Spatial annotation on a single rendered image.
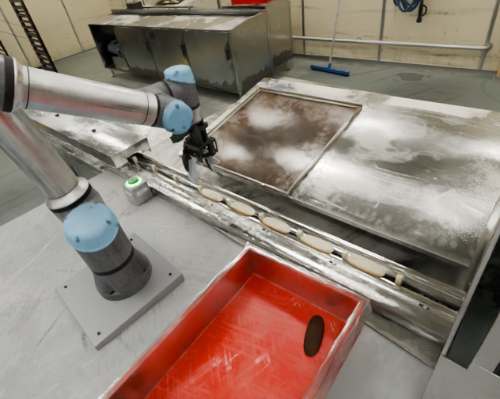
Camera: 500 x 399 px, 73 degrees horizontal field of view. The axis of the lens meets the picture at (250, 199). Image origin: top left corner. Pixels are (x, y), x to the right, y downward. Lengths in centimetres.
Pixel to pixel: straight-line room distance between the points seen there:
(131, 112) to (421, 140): 87
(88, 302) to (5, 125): 48
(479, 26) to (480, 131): 323
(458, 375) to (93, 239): 74
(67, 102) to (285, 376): 69
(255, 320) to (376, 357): 27
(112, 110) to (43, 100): 12
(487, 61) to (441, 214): 360
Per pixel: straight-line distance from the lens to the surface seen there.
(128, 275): 94
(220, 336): 85
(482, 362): 59
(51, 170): 92
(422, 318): 83
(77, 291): 107
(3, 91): 72
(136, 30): 508
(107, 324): 95
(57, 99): 74
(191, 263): 101
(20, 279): 126
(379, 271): 89
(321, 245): 94
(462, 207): 103
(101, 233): 85
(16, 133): 88
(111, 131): 169
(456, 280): 97
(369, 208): 100
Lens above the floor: 154
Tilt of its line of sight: 38 degrees down
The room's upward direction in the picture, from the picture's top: 10 degrees counter-clockwise
